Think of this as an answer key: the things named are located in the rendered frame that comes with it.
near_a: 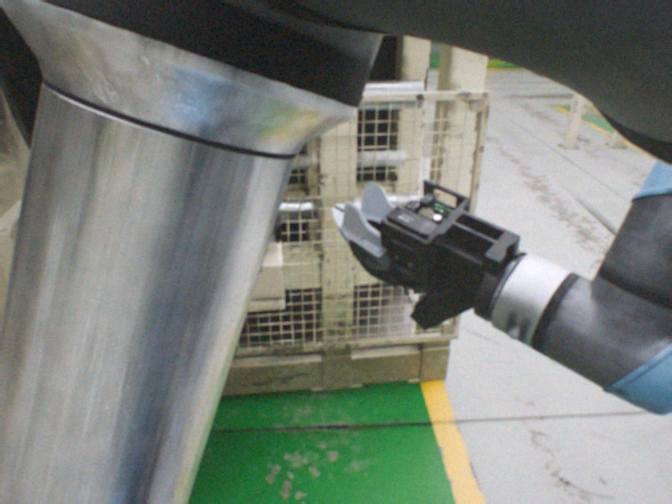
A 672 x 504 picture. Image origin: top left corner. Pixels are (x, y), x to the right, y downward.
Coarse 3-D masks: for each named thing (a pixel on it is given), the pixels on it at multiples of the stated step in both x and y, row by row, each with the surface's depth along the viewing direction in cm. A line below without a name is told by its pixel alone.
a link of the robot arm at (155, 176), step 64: (0, 0) 13; (64, 0) 12; (128, 0) 12; (192, 0) 12; (256, 0) 12; (64, 64) 14; (128, 64) 13; (192, 64) 12; (256, 64) 13; (320, 64) 14; (64, 128) 15; (128, 128) 14; (192, 128) 14; (256, 128) 15; (320, 128) 16; (64, 192) 15; (128, 192) 15; (192, 192) 15; (256, 192) 16; (64, 256) 15; (128, 256) 15; (192, 256) 16; (256, 256) 18; (64, 320) 16; (128, 320) 16; (192, 320) 17; (0, 384) 18; (64, 384) 16; (128, 384) 17; (192, 384) 18; (0, 448) 18; (64, 448) 17; (128, 448) 18; (192, 448) 20
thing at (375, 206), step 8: (368, 184) 55; (376, 184) 54; (368, 192) 56; (376, 192) 55; (384, 192) 54; (368, 200) 57; (376, 200) 56; (384, 200) 55; (360, 208) 58; (368, 208) 57; (376, 208) 56; (384, 208) 56; (392, 208) 55; (368, 216) 57; (376, 216) 57; (384, 216) 56; (376, 224) 57
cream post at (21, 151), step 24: (0, 96) 70; (0, 120) 71; (0, 144) 72; (24, 144) 77; (0, 168) 74; (24, 168) 76; (0, 192) 75; (0, 216) 77; (0, 288) 82; (0, 312) 84
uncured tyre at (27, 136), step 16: (0, 16) 49; (0, 32) 50; (16, 32) 49; (0, 48) 51; (16, 48) 50; (0, 64) 53; (16, 64) 51; (32, 64) 51; (0, 80) 54; (16, 80) 52; (32, 80) 52; (16, 96) 54; (32, 96) 53; (16, 112) 56; (32, 112) 54; (32, 128) 56
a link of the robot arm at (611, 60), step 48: (336, 0) 9; (384, 0) 9; (432, 0) 8; (480, 0) 7; (528, 0) 7; (576, 0) 7; (624, 0) 7; (480, 48) 9; (528, 48) 8; (576, 48) 8; (624, 48) 7; (624, 96) 9
